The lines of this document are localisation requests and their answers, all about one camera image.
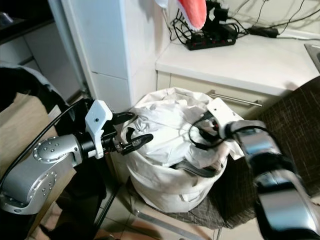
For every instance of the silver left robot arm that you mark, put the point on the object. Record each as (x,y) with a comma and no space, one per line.
(50,150)

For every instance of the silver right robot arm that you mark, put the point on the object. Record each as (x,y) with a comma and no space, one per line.
(275,185)

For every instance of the white crumpled cloth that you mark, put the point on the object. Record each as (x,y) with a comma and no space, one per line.
(172,125)

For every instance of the dark grey garment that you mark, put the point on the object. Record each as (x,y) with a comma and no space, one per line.
(200,171)

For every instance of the white fabric laundry basket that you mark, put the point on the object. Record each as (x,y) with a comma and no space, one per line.
(160,187)

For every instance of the tall white cabinet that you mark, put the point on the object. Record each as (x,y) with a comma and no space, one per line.
(105,45)

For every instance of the white counter cabinet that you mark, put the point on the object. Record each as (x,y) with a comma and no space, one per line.
(245,62)

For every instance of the black power strip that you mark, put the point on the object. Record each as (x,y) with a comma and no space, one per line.
(210,41)

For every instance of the black fabric bag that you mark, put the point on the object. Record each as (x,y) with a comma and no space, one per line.
(30,82)

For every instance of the white kitchen base cabinets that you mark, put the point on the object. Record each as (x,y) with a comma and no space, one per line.
(40,50)

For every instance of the black power adapter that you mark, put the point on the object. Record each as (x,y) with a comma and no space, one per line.
(264,31)

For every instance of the black plugged charger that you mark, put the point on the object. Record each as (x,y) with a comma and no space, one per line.
(219,15)

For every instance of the red and white cloth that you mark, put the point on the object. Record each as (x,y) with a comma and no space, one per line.
(192,12)

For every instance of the steel sink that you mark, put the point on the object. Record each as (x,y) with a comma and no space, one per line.
(314,57)

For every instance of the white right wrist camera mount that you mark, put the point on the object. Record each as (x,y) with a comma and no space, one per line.
(220,111)

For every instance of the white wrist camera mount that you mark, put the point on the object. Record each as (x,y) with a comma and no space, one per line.
(220,111)
(97,120)

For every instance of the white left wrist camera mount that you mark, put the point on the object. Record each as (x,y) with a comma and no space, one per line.
(97,120)

